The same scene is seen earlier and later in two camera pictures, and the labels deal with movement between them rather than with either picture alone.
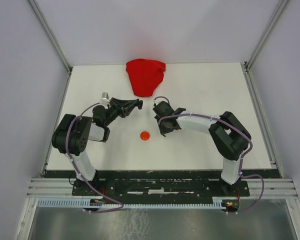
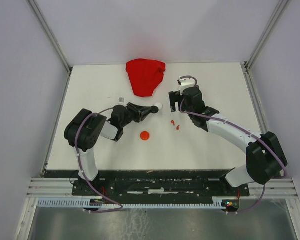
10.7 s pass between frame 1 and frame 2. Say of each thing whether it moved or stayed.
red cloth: stayed
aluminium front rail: stayed
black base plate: stayed
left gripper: moved
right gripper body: moved
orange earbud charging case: stayed
